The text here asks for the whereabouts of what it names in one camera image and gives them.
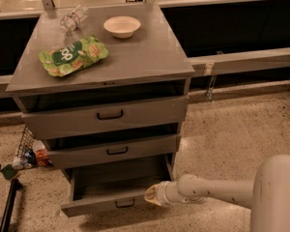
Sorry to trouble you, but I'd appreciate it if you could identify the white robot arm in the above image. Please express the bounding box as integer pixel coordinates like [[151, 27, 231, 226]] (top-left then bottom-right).
[[144, 155, 290, 232]]

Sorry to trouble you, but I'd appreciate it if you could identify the grey top drawer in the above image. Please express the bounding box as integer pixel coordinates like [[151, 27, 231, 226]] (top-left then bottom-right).
[[22, 96, 189, 139]]

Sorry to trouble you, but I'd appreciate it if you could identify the grey middle drawer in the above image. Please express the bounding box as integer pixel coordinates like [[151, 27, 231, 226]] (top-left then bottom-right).
[[47, 134, 181, 169]]

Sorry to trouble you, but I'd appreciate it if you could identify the grey drawer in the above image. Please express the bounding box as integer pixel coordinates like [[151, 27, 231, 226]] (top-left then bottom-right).
[[61, 153, 175, 218], [22, 96, 189, 139], [47, 134, 181, 169]]

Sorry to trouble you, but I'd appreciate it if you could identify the grey drawer cabinet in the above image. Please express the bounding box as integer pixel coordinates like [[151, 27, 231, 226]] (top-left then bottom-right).
[[5, 2, 196, 182]]

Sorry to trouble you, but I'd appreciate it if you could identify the green chip bag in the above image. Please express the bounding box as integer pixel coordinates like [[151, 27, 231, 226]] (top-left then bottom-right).
[[39, 35, 108, 77]]

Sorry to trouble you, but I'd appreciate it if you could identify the wire basket with items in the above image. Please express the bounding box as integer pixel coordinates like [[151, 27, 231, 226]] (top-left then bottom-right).
[[12, 126, 52, 170]]

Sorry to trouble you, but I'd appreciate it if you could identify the grey horizontal rail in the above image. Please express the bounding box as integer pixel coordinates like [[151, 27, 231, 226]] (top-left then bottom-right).
[[189, 47, 290, 77]]

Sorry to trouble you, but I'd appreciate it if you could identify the green sponge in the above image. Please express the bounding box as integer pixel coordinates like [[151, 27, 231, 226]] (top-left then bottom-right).
[[1, 164, 19, 181]]

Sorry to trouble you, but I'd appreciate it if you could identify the grey bottom drawer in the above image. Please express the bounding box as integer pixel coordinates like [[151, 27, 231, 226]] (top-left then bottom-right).
[[61, 153, 175, 218]]

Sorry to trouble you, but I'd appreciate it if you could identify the white bowl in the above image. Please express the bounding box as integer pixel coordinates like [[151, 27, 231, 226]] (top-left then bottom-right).
[[103, 16, 141, 39]]

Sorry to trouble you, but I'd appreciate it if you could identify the black stand leg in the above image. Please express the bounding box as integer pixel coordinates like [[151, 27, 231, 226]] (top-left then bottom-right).
[[0, 179, 21, 232]]

